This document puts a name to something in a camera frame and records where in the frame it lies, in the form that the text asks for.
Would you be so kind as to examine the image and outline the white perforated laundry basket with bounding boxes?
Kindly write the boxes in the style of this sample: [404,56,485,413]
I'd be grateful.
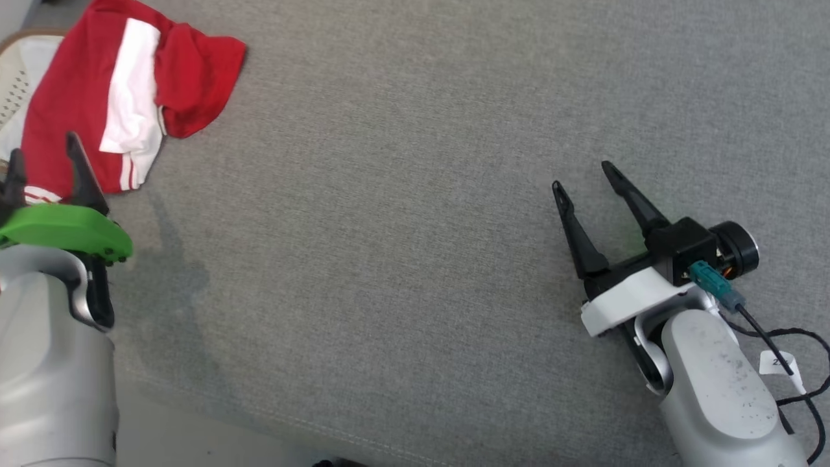
[0,29,67,163]

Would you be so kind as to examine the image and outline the small white cable label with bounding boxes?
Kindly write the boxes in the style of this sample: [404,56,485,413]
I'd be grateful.
[759,350,806,396]

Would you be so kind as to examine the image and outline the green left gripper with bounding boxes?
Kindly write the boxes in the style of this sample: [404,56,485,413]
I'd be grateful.
[0,133,134,263]

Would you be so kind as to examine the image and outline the red white basketball jersey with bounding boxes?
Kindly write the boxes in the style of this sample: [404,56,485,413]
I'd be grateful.
[21,0,248,203]

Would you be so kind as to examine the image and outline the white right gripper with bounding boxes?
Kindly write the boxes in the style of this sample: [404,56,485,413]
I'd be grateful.
[552,162,717,338]

